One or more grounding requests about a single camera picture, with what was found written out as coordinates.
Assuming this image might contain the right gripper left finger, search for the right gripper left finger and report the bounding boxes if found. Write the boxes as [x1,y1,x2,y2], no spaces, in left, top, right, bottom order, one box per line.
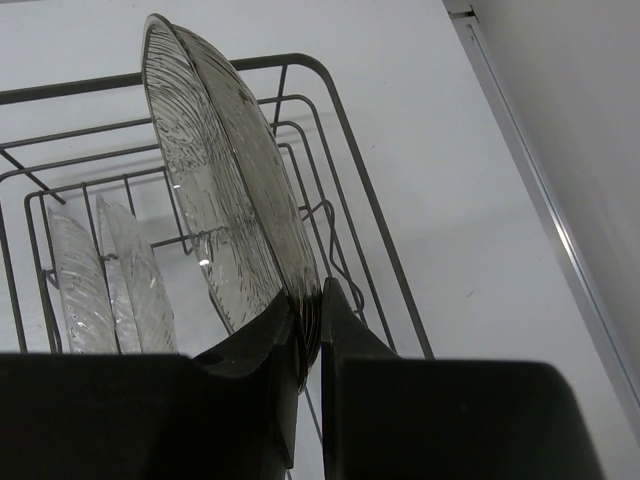
[1,295,298,479]

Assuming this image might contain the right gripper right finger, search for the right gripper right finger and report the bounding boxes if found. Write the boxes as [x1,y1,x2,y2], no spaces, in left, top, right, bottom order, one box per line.
[321,278,604,479]

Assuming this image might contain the clear plate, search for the clear plate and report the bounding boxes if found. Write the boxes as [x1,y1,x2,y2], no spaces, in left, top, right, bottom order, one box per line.
[141,14,321,380]
[96,195,178,354]
[47,209,119,354]

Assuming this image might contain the wire dish rack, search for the wire dish rack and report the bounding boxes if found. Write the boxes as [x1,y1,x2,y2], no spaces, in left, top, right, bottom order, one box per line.
[0,52,436,480]

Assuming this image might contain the right side aluminium rail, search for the right side aluminium rail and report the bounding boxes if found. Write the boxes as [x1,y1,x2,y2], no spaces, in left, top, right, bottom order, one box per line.
[444,1,639,422]

